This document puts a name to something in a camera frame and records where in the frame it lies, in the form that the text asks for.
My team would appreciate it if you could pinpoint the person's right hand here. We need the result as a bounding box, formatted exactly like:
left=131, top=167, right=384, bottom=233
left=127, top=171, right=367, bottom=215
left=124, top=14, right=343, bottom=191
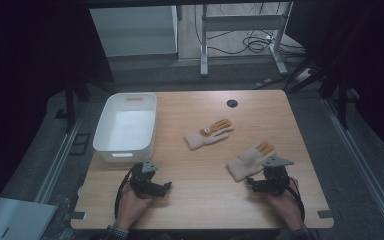
left=263, top=179, right=306, bottom=232

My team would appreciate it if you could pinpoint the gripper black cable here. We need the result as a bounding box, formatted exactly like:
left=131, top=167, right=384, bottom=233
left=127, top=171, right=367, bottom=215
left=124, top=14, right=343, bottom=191
left=113, top=163, right=144, bottom=221
left=281, top=176, right=307, bottom=224

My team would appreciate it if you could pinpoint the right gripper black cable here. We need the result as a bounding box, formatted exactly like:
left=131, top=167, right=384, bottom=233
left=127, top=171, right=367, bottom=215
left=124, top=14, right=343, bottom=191
left=281, top=176, right=307, bottom=224

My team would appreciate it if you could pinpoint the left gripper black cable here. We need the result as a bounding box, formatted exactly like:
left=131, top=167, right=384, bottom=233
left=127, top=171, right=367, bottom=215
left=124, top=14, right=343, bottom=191
left=113, top=163, right=144, bottom=221

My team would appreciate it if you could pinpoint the white cabinet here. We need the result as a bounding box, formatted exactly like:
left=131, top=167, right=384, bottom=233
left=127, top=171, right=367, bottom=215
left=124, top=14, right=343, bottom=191
left=89, top=4, right=179, bottom=58

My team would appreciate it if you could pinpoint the person's left hand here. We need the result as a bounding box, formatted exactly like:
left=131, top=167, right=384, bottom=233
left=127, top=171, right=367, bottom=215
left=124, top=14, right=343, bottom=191
left=114, top=185, right=161, bottom=231

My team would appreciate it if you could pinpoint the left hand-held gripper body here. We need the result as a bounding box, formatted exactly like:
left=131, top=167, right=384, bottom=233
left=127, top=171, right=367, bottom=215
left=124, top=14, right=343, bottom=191
left=128, top=160, right=160, bottom=198

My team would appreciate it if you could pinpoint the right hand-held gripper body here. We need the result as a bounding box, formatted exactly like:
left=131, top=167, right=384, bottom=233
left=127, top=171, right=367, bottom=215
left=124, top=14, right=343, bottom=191
left=260, top=154, right=296, bottom=197

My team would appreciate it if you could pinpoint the metal floor rail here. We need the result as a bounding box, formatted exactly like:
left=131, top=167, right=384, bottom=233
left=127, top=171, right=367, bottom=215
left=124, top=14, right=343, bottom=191
left=33, top=99, right=89, bottom=205
left=321, top=98, right=384, bottom=239

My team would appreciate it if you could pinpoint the white metal desk frame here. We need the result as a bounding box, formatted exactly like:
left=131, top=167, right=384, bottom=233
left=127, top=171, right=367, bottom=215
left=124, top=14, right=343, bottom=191
left=199, top=1, right=295, bottom=78

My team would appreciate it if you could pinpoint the black stand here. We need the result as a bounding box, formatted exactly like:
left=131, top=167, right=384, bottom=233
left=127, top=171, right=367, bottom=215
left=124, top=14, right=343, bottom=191
left=286, top=59, right=361, bottom=131
left=54, top=78, right=118, bottom=134

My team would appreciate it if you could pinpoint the white power strip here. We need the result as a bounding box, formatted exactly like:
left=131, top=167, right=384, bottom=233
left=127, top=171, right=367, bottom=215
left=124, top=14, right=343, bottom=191
left=294, top=67, right=314, bottom=83

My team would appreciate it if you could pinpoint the white plastic bin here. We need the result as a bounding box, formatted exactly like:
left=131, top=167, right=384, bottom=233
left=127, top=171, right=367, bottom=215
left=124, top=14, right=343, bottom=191
left=92, top=92, right=158, bottom=164

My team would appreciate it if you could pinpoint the bundle of floor cables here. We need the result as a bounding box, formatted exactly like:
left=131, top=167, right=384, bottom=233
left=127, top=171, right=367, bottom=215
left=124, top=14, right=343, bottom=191
left=193, top=3, right=306, bottom=58

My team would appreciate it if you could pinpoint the white box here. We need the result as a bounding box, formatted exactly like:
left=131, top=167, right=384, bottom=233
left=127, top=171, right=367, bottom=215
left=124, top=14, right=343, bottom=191
left=0, top=197, right=58, bottom=240

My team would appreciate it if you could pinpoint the beige orange glove with patch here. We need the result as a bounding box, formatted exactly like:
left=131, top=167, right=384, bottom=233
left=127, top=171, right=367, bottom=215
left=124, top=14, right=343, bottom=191
left=183, top=118, right=235, bottom=152

